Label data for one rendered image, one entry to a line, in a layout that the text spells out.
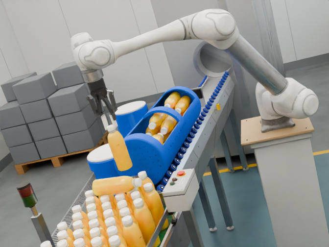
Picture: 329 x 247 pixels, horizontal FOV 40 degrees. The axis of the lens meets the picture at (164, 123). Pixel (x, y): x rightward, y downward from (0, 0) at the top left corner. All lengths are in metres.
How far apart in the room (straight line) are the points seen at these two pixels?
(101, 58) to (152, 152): 0.67
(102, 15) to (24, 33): 1.40
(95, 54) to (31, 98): 4.23
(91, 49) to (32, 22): 6.22
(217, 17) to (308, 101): 0.62
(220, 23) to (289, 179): 1.01
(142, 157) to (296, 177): 0.85
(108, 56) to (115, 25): 5.73
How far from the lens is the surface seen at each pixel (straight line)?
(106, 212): 1.89
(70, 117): 5.87
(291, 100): 2.27
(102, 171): 2.75
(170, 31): 2.12
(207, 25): 2.00
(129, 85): 7.68
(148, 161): 2.30
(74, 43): 1.98
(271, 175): 2.55
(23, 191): 2.10
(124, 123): 3.59
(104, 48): 1.80
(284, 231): 2.73
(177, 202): 1.93
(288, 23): 7.30
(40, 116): 6.01
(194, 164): 2.72
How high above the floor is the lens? 1.94
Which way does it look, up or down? 17 degrees down
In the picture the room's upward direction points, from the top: 17 degrees counter-clockwise
